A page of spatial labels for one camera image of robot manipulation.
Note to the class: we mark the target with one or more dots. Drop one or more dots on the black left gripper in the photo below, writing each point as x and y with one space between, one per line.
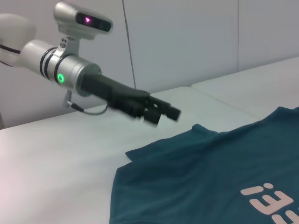
112 93

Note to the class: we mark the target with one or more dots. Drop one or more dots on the teal T-shirt with FREE print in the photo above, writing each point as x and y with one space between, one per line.
187 175

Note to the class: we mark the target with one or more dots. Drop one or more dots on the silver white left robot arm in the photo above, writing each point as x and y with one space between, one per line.
35 56

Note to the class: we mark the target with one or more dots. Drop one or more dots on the silver left camera mount bracket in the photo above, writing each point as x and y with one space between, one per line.
70 45

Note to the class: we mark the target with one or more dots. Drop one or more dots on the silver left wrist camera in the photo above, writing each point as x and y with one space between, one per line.
88 21

